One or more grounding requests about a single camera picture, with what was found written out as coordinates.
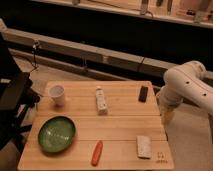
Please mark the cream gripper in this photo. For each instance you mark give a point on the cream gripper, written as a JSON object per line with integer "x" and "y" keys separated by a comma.
{"x": 167, "y": 114}

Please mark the white sponge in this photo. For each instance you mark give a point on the white sponge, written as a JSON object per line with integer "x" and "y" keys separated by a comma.
{"x": 144, "y": 147}

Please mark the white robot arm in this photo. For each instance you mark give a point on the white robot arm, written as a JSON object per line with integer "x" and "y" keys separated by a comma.
{"x": 185, "y": 82}

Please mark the green ceramic bowl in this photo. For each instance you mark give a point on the green ceramic bowl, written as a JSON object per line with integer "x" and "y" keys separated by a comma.
{"x": 56, "y": 134}

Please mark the black rectangular block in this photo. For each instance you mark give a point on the black rectangular block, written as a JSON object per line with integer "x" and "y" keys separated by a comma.
{"x": 143, "y": 94}

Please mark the white tube bottle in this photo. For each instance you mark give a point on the white tube bottle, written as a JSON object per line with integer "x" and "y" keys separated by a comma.
{"x": 101, "y": 101}

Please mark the orange carrot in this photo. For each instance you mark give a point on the orange carrot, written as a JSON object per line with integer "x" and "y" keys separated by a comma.
{"x": 97, "y": 153}

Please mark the wooden table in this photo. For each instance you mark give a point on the wooden table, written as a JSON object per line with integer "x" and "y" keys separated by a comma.
{"x": 127, "y": 118}

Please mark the white paper cup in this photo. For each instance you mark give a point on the white paper cup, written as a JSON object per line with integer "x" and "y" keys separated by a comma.
{"x": 57, "y": 94}

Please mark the black chair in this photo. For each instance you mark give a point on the black chair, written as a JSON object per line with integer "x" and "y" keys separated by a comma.
{"x": 16, "y": 97}

